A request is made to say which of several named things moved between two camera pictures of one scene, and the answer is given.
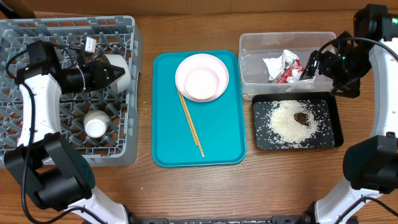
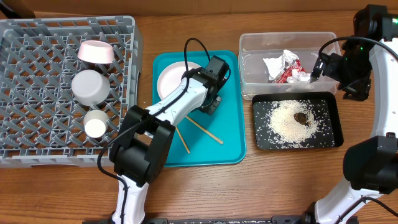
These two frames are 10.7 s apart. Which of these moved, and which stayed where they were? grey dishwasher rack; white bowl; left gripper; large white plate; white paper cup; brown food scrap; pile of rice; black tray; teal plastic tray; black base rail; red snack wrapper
Moved: white bowl; large white plate; left gripper
Stayed: teal plastic tray; white paper cup; black base rail; pile of rice; red snack wrapper; black tray; grey dishwasher rack; brown food scrap
